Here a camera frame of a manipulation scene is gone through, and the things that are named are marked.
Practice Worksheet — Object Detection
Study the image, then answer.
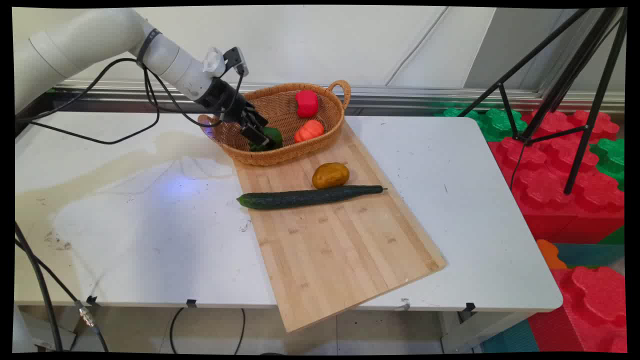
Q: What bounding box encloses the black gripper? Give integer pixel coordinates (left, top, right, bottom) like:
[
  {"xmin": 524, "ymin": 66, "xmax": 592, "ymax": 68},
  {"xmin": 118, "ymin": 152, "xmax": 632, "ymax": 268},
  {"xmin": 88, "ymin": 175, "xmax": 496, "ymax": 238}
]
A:
[{"xmin": 196, "ymin": 77, "xmax": 275, "ymax": 150}]

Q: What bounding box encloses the dark green cucumber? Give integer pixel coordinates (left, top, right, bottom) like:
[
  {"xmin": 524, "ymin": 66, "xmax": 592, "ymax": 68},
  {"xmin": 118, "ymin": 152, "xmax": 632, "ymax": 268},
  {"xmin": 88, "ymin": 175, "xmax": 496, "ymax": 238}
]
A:
[{"xmin": 236, "ymin": 185, "xmax": 388, "ymax": 210}]

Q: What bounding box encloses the red toy pepper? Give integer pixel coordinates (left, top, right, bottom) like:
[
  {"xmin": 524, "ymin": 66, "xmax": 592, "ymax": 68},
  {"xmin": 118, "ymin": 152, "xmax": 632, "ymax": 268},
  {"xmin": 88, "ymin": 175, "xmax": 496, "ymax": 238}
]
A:
[{"xmin": 295, "ymin": 90, "xmax": 320, "ymax": 119}]

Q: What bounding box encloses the thin black cable loop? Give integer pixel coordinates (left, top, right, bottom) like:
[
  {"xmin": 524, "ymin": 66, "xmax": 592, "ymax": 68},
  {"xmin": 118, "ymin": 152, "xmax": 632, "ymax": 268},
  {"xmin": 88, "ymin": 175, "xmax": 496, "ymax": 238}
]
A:
[{"xmin": 168, "ymin": 307, "xmax": 246, "ymax": 356}]

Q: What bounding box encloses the brown potato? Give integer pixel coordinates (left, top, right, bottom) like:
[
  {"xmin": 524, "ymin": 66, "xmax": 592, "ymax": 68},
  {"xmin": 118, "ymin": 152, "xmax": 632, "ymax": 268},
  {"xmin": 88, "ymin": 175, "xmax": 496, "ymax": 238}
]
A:
[{"xmin": 312, "ymin": 162, "xmax": 350, "ymax": 190}]

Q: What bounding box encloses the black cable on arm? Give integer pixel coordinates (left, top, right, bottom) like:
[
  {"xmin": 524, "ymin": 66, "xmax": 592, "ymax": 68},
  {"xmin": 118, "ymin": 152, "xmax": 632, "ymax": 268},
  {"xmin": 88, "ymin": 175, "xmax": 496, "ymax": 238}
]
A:
[{"xmin": 15, "ymin": 47, "xmax": 247, "ymax": 146}]

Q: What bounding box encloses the green foam block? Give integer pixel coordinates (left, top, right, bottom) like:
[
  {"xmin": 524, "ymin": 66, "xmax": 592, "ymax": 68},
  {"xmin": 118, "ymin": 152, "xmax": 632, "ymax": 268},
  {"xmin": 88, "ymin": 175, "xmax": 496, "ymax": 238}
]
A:
[
  {"xmin": 589, "ymin": 137, "xmax": 626, "ymax": 192},
  {"xmin": 434, "ymin": 107, "xmax": 529, "ymax": 143}
]

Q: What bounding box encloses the orange foam piece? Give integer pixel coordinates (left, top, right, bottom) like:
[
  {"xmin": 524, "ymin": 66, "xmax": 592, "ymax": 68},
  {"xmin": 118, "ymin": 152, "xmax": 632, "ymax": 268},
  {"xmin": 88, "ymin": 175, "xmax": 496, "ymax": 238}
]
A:
[{"xmin": 536, "ymin": 239, "xmax": 569, "ymax": 271}]

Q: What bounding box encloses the woven wicker basket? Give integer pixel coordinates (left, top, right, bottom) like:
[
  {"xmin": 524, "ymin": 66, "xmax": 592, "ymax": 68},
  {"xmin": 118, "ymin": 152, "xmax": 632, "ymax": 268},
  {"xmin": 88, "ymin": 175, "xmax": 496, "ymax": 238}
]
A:
[{"xmin": 198, "ymin": 80, "xmax": 352, "ymax": 167}]

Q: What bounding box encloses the black tripod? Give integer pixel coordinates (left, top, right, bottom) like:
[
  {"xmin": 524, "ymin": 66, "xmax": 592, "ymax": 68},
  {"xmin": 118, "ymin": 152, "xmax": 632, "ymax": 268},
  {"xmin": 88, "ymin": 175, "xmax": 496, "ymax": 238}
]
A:
[{"xmin": 457, "ymin": 7, "xmax": 628, "ymax": 196}]

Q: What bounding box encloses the aluminium wall rail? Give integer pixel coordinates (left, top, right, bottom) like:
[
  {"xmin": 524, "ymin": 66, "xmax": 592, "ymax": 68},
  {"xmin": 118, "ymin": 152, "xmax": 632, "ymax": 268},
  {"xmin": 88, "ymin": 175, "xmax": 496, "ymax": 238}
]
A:
[{"xmin": 50, "ymin": 79, "xmax": 626, "ymax": 114}]

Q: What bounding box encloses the teal foam mat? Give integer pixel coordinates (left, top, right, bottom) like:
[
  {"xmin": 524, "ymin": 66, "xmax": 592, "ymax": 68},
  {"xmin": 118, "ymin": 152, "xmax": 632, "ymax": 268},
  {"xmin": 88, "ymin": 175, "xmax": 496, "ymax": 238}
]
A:
[{"xmin": 552, "ymin": 242, "xmax": 626, "ymax": 269}]

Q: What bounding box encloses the thick black cable with connector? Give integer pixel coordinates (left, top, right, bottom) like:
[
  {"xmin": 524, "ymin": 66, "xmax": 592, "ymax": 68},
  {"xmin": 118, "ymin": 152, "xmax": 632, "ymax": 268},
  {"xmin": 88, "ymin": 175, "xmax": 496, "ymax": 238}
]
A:
[{"xmin": 14, "ymin": 222, "xmax": 110, "ymax": 354}]

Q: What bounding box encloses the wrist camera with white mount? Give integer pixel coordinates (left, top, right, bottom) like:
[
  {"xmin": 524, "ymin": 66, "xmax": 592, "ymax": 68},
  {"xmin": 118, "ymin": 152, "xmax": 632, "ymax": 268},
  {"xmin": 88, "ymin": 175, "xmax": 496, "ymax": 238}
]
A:
[{"xmin": 202, "ymin": 46, "xmax": 250, "ymax": 77}]

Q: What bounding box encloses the green toy pepper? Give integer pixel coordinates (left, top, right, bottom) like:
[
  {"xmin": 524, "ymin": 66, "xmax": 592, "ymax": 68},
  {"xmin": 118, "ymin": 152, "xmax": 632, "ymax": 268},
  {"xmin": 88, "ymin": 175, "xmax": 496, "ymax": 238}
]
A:
[{"xmin": 249, "ymin": 127, "xmax": 284, "ymax": 152}]

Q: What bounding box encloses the large red foam block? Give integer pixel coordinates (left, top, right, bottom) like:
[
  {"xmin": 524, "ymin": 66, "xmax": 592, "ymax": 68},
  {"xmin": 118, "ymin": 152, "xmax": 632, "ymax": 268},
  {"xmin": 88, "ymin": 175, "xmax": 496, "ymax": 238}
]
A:
[{"xmin": 487, "ymin": 109, "xmax": 626, "ymax": 244}]

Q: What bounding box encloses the bamboo cutting board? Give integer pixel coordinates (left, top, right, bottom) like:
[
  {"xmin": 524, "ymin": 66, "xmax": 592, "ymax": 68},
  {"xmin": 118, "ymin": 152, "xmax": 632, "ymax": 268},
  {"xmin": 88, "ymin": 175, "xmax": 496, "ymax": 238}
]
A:
[{"xmin": 233, "ymin": 120, "xmax": 447, "ymax": 334}]

